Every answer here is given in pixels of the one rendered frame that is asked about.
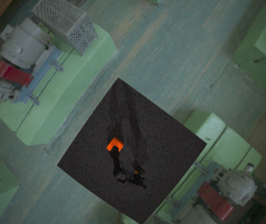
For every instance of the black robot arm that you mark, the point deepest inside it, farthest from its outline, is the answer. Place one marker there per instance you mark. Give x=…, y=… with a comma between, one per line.
x=118, y=172

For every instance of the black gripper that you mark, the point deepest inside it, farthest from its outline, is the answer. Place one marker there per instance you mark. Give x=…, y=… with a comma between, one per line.
x=139, y=172

